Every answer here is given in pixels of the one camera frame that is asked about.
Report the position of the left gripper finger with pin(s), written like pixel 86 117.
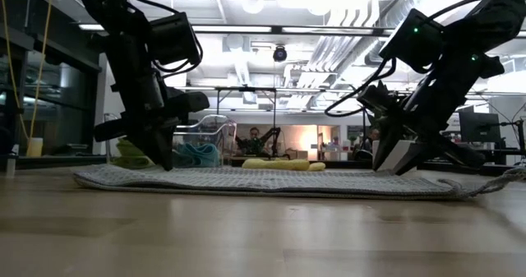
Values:
pixel 167 145
pixel 153 147

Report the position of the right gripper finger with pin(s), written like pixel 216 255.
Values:
pixel 388 137
pixel 415 155

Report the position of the lime green microfiber towel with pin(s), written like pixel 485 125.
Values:
pixel 129 153

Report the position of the teal microfiber towel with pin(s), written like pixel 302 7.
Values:
pixel 197 155

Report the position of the clear plastic bin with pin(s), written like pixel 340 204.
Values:
pixel 213 125

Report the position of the grey microfiber towel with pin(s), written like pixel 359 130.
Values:
pixel 263 182

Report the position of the yellow microfiber towel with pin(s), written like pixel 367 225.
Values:
pixel 279 164

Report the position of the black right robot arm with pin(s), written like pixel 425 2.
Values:
pixel 493 18

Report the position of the black background robot arm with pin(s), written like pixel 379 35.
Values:
pixel 257 145

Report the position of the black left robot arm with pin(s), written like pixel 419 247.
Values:
pixel 119 22

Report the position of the white round plant pot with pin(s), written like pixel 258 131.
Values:
pixel 400 153

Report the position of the black computer monitor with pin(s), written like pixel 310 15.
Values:
pixel 478 127

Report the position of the person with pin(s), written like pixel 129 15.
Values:
pixel 255 133

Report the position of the long ceiling light bar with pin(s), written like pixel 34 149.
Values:
pixel 230 29

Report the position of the pale yellow cylinder container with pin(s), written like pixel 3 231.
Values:
pixel 35 147

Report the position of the black ceiling spotlight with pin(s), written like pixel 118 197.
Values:
pixel 280 54

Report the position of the black background table frame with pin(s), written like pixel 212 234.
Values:
pixel 246 89

